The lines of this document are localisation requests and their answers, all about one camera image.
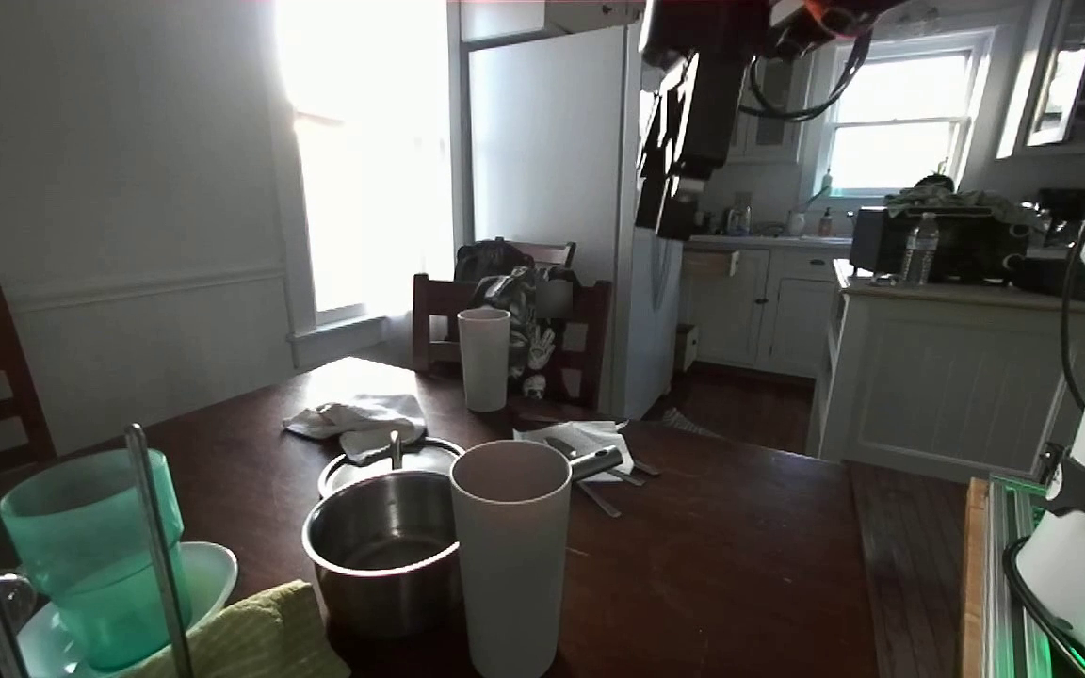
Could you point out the dark bag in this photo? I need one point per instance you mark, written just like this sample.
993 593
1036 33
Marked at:
497 256

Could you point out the pale teal bowl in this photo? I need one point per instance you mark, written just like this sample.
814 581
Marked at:
208 581

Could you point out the white kitchen island counter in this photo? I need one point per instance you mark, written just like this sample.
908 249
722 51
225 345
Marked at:
920 377

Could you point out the white paper napkin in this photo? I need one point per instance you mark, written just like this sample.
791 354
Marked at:
580 436

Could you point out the green plastic cup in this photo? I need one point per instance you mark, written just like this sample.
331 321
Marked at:
93 528

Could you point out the clear plastic bottle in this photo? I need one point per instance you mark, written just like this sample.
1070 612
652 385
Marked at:
920 259

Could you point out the dark wooden dining chair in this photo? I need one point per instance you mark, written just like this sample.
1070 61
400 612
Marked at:
429 302

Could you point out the white base cabinets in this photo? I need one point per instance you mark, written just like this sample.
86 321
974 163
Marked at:
768 313

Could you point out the dark countertop appliance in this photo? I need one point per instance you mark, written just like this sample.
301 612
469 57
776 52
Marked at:
1062 268

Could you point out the white crumpled cloth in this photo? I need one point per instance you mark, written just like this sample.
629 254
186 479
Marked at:
355 418

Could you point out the kitchen window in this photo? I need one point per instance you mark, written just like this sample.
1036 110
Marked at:
901 125

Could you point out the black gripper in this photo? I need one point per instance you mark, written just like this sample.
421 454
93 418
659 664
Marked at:
708 114

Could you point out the steel pot lid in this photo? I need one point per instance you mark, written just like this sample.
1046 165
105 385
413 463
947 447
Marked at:
353 468

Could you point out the black toaster oven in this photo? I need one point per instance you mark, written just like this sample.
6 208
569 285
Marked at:
988 247

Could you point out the yellow-green striped towel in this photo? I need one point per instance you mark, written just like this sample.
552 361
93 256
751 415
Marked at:
264 632

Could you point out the bright tall window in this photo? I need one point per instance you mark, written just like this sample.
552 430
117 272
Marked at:
367 151

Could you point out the patterned dark white garment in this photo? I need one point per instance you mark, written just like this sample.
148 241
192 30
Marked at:
544 306

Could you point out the glass-door wall cabinet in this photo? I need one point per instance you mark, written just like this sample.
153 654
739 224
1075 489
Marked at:
1062 86

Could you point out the wooden plank edge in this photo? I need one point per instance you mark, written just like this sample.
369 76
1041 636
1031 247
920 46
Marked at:
976 590

